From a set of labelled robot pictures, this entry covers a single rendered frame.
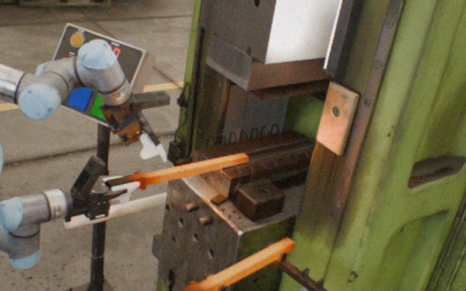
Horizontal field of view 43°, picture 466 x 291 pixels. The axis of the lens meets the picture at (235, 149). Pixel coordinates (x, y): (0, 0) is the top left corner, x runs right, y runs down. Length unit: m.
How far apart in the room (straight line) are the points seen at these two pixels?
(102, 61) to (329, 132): 0.60
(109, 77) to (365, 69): 0.61
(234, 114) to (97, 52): 0.73
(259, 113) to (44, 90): 0.95
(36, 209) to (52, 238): 1.55
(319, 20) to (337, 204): 0.49
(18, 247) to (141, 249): 1.50
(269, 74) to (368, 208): 0.44
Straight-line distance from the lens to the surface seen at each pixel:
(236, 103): 1.97
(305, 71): 1.72
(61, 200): 1.53
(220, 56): 1.68
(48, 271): 2.88
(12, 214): 1.50
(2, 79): 1.35
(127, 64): 2.01
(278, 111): 2.12
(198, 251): 1.86
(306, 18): 1.57
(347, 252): 1.66
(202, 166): 1.73
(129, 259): 2.94
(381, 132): 1.48
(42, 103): 1.30
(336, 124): 1.54
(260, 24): 1.54
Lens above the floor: 1.88
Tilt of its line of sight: 28 degrees down
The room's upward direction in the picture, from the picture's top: 10 degrees clockwise
